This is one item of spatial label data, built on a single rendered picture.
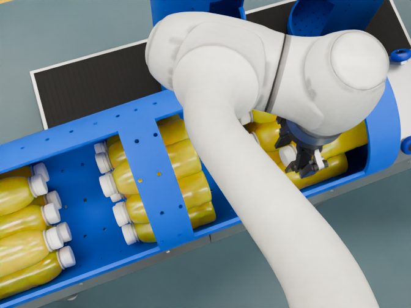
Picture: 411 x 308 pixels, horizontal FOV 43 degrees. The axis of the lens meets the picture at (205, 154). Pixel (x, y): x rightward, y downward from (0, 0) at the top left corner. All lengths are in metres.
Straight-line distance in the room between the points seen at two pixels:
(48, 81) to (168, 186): 1.34
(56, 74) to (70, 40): 0.27
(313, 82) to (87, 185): 0.65
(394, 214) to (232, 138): 1.78
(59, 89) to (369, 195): 1.29
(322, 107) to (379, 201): 1.62
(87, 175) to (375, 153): 0.58
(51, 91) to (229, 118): 1.64
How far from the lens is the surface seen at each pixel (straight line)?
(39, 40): 2.40
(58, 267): 1.04
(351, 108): 0.62
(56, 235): 0.99
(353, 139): 1.04
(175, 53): 0.64
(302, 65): 0.64
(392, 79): 1.33
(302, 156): 0.90
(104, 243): 1.10
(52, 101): 2.11
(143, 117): 0.90
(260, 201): 0.45
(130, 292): 2.08
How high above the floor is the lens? 2.06
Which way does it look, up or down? 75 degrees down
